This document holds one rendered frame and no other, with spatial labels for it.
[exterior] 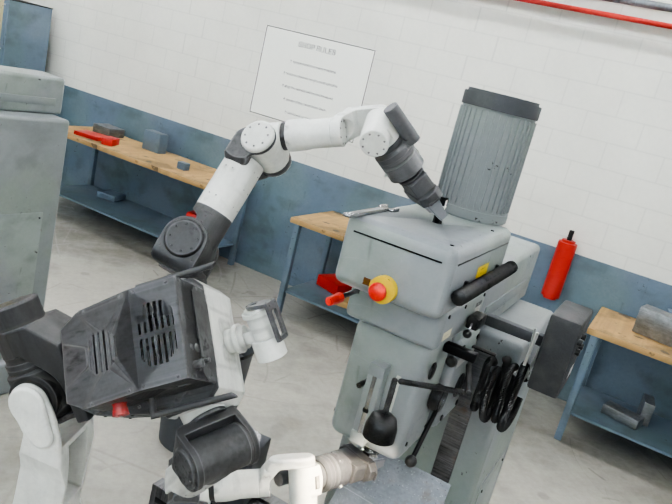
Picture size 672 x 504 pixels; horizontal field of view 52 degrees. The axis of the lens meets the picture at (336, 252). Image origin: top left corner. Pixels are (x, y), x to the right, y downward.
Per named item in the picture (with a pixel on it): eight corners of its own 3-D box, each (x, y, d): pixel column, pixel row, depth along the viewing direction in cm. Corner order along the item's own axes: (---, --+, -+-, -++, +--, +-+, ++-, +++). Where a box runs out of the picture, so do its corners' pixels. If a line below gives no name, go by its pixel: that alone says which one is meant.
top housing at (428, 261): (437, 324, 141) (459, 250, 137) (329, 280, 152) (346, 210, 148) (497, 286, 183) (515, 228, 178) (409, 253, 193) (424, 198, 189)
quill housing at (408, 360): (397, 467, 165) (433, 347, 156) (324, 430, 173) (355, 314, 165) (425, 438, 181) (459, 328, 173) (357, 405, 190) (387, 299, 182)
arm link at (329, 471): (338, 456, 165) (303, 466, 157) (341, 501, 165) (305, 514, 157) (307, 449, 173) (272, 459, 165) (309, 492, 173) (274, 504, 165)
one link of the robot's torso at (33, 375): (-8, 379, 144) (40, 365, 142) (28, 355, 157) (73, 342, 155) (17, 433, 147) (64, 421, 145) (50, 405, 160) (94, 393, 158)
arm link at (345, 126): (392, 148, 148) (332, 152, 152) (397, 127, 155) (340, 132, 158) (388, 122, 144) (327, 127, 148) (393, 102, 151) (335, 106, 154)
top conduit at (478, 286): (463, 309, 141) (468, 293, 140) (445, 301, 143) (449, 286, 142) (515, 275, 181) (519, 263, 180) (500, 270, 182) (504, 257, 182)
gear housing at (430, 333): (436, 354, 153) (448, 313, 150) (342, 314, 163) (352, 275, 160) (478, 322, 182) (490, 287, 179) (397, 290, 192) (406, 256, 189)
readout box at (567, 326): (560, 402, 173) (587, 326, 168) (525, 387, 177) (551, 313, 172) (573, 379, 191) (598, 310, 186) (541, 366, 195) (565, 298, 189)
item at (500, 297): (455, 355, 175) (477, 282, 169) (377, 322, 184) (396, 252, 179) (525, 297, 245) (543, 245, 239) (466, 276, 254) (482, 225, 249)
